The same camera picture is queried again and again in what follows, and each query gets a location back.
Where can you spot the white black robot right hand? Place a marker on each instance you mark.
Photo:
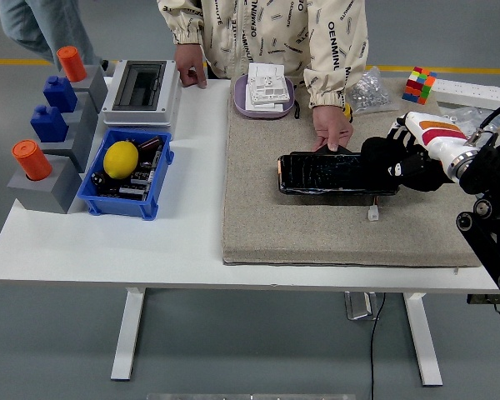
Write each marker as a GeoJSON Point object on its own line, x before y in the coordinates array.
{"type": "Point", "coordinates": [433, 135]}

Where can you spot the person's left hand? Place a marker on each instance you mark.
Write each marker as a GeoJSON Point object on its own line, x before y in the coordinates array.
{"type": "Point", "coordinates": [332, 125]}

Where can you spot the person's right hand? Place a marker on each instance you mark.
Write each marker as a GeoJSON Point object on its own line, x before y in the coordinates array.
{"type": "Point", "coordinates": [191, 62]}

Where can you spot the black glossy panel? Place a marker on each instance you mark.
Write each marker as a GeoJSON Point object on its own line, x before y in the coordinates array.
{"type": "Point", "coordinates": [316, 173]}

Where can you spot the black rag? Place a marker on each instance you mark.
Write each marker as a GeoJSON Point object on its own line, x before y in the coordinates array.
{"type": "Point", "coordinates": [375, 158]}

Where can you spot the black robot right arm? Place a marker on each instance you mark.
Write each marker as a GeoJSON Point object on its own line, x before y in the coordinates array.
{"type": "Point", "coordinates": [487, 166]}

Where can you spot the yellow tape measure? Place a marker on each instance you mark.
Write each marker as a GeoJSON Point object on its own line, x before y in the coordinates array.
{"type": "Point", "coordinates": [348, 113]}

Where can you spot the clear bags of washers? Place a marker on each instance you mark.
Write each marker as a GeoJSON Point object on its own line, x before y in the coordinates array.
{"type": "Point", "coordinates": [466, 112]}

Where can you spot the grey electrical distribution box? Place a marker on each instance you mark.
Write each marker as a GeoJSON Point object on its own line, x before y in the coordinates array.
{"type": "Point", "coordinates": [166, 96]}

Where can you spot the clear bag of metal nuts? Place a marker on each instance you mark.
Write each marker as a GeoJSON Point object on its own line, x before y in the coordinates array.
{"type": "Point", "coordinates": [371, 96]}

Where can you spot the colourful puzzle cube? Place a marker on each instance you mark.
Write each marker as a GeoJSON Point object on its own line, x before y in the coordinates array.
{"type": "Point", "coordinates": [418, 85]}

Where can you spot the white power strip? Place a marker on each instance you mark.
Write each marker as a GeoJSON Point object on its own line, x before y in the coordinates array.
{"type": "Point", "coordinates": [471, 89]}

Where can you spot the purple tray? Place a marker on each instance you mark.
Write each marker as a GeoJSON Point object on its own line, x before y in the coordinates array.
{"type": "Point", "coordinates": [241, 104]}

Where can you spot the grey holder block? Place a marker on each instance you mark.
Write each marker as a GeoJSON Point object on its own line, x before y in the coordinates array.
{"type": "Point", "coordinates": [81, 141]}
{"type": "Point", "coordinates": [98, 89]}
{"type": "Point", "coordinates": [46, 196]}
{"type": "Point", "coordinates": [89, 110]}

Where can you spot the grey-brown mat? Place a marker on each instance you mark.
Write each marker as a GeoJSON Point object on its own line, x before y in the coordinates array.
{"type": "Point", "coordinates": [296, 233]}

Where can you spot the orange cylinder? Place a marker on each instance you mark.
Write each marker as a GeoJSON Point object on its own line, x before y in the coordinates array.
{"type": "Point", "coordinates": [32, 162]}
{"type": "Point", "coordinates": [73, 64]}

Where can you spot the yellow lemon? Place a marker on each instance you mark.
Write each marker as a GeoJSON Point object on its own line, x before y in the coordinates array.
{"type": "Point", "coordinates": [121, 160]}

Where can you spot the dark circuit board pile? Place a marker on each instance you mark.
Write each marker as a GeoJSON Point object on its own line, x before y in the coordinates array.
{"type": "Point", "coordinates": [143, 177]}

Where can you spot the blue block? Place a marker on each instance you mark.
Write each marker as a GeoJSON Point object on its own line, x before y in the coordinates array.
{"type": "Point", "coordinates": [60, 96]}
{"type": "Point", "coordinates": [50, 125]}

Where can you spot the black round capacitor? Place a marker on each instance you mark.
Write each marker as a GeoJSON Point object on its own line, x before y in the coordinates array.
{"type": "Point", "coordinates": [98, 178]}

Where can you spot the white table leg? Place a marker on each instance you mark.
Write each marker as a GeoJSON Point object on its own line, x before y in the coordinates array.
{"type": "Point", "coordinates": [127, 333]}
{"type": "Point", "coordinates": [425, 341]}

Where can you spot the blue plastic bin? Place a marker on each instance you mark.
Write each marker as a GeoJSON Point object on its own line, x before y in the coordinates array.
{"type": "Point", "coordinates": [121, 206]}

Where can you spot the dark green socket strip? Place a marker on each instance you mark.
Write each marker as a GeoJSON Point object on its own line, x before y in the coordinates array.
{"type": "Point", "coordinates": [483, 299]}

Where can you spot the white switch plate stack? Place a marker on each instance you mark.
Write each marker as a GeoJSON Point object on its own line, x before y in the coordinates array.
{"type": "Point", "coordinates": [266, 87]}

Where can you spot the silver metal bracket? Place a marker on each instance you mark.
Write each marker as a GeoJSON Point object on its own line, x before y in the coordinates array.
{"type": "Point", "coordinates": [358, 306]}

